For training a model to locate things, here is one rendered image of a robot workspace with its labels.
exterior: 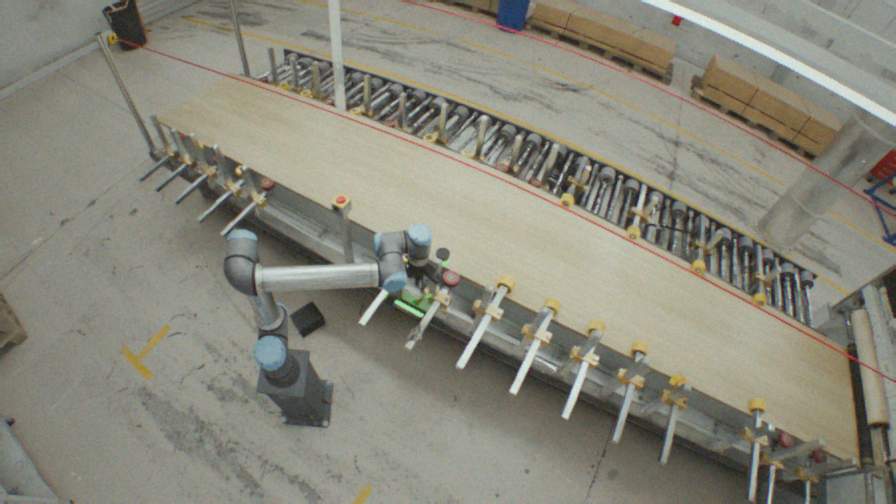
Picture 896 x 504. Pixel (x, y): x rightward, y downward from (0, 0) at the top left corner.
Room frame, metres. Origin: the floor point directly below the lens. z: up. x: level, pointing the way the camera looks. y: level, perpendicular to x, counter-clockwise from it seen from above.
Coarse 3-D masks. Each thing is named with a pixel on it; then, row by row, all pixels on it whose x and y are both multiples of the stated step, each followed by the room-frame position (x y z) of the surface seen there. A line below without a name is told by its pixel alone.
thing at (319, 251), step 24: (168, 168) 1.80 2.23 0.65; (216, 192) 1.58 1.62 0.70; (264, 216) 1.44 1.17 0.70; (288, 240) 1.32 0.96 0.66; (312, 240) 1.32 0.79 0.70; (456, 336) 0.92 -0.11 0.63; (504, 360) 0.82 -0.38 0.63; (696, 432) 0.48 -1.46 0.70; (720, 456) 0.35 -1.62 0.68; (744, 456) 0.35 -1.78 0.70; (792, 480) 0.21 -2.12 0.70
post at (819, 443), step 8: (816, 440) 0.33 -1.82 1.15; (824, 440) 0.33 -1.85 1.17; (792, 448) 0.33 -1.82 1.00; (800, 448) 0.32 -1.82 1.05; (808, 448) 0.31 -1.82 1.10; (816, 448) 0.30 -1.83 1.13; (768, 456) 0.32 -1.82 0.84; (776, 456) 0.31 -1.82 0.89; (784, 456) 0.30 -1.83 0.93; (760, 464) 0.30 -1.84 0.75
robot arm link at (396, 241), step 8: (384, 232) 0.95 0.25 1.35; (392, 232) 0.95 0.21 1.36; (400, 232) 0.95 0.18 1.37; (376, 240) 0.90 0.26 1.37; (384, 240) 0.90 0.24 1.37; (392, 240) 0.91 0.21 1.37; (400, 240) 0.92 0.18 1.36; (376, 248) 0.87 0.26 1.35; (384, 248) 0.87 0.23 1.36; (392, 248) 0.87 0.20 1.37; (400, 248) 0.89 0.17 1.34; (376, 256) 0.86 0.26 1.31
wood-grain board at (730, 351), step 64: (192, 128) 1.99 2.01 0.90; (256, 128) 2.05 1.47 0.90; (320, 128) 2.11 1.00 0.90; (384, 128) 2.19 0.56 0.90; (320, 192) 1.52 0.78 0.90; (384, 192) 1.59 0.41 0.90; (448, 192) 1.66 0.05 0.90; (512, 192) 1.76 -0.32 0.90; (512, 256) 1.29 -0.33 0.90; (576, 256) 1.36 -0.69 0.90; (640, 256) 1.45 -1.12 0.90; (576, 320) 0.96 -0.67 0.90; (640, 320) 1.01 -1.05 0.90; (704, 320) 1.07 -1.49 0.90; (768, 320) 1.13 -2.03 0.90; (704, 384) 0.68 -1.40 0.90; (768, 384) 0.70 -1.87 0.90; (832, 384) 0.73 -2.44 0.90; (832, 448) 0.35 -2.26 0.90
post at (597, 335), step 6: (594, 336) 0.74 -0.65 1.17; (600, 336) 0.74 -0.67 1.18; (588, 342) 0.74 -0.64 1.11; (594, 342) 0.74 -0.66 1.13; (582, 348) 0.75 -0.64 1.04; (588, 348) 0.74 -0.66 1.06; (582, 354) 0.74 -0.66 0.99; (570, 360) 0.75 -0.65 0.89; (564, 366) 0.75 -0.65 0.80; (570, 366) 0.74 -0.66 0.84; (564, 372) 0.74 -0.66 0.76
